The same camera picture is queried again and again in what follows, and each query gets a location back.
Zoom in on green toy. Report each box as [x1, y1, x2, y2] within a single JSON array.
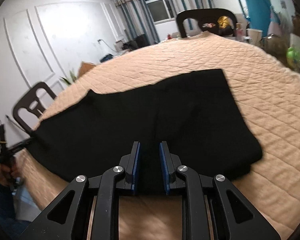
[[286, 47, 300, 68]]

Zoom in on striped blue grey curtains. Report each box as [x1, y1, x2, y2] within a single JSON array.
[[111, 0, 214, 44]]

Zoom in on green potted plant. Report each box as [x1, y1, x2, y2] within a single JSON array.
[[59, 70, 78, 86]]

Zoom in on dark wooden chair far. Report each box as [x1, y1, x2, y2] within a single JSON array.
[[175, 8, 238, 38]]

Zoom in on dark wooden chair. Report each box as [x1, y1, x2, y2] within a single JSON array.
[[12, 82, 57, 134], [175, 8, 238, 38]]

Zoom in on black pants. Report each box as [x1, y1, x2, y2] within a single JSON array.
[[27, 69, 263, 194]]

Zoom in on seated person yellow top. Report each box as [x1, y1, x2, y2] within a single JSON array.
[[202, 15, 236, 38]]

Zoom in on window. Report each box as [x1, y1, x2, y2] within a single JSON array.
[[145, 0, 174, 23]]

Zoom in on dark wooden chair near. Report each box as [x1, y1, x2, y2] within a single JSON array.
[[12, 82, 57, 134]]

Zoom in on blue thermos jug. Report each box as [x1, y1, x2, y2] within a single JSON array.
[[238, 0, 271, 37]]

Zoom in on beige quilted bed cover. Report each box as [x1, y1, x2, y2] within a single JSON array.
[[16, 31, 300, 240]]

